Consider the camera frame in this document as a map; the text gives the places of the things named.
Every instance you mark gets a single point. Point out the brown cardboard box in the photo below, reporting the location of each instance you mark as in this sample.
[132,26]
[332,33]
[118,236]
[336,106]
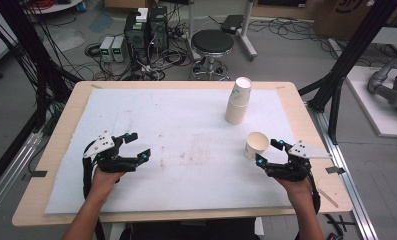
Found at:
[339,16]

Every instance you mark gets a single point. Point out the stack of white paper cups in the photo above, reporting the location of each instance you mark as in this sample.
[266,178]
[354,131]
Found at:
[238,103]

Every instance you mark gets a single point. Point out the black tape piece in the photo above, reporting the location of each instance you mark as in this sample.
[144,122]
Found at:
[36,174]
[335,170]

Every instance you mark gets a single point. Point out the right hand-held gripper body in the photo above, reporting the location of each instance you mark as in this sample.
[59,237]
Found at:
[306,150]

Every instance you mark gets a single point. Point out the white platform board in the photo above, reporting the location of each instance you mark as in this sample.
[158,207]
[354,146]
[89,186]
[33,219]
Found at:
[372,113]

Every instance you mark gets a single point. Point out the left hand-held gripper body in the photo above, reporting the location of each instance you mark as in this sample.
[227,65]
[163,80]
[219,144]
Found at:
[101,146]

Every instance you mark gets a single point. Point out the grey bench power supply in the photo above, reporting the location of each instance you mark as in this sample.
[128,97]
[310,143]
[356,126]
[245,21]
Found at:
[119,50]
[106,50]

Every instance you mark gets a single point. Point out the aluminium floor rail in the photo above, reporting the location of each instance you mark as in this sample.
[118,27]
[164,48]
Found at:
[349,186]
[9,173]

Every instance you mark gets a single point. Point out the white paper cup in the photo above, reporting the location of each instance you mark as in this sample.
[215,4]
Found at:
[254,146]

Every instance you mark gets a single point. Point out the black round stool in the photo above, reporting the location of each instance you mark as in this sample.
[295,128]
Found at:
[212,41]

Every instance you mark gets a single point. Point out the black flat device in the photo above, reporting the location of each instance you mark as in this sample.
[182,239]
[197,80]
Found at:
[232,24]

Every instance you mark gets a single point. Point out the white small box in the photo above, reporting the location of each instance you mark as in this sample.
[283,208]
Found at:
[142,15]

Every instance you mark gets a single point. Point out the thin wooden stick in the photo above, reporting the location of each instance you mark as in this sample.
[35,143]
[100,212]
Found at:
[329,199]

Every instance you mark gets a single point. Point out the black metal frame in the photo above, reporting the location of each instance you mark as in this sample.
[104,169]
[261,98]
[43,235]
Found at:
[32,56]
[352,50]

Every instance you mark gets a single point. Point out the light wooden table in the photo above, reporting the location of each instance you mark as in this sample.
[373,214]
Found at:
[66,126]

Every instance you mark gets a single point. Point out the black floor clamps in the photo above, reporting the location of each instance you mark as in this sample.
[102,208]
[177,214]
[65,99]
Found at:
[337,226]

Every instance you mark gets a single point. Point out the white metal stand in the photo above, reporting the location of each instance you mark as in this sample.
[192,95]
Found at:
[246,40]

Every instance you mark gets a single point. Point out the black computer tower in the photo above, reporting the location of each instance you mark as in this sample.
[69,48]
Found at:
[158,30]
[136,40]

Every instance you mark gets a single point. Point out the person's left hand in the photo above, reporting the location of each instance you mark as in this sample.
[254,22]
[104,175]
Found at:
[106,181]

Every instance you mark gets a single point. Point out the person's dark clothing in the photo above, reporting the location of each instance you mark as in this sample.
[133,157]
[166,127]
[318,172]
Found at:
[186,231]

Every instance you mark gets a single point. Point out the person's right hand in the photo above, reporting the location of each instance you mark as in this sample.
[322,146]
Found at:
[296,190]

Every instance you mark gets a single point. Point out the white round table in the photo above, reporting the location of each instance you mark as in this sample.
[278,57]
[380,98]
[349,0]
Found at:
[52,6]

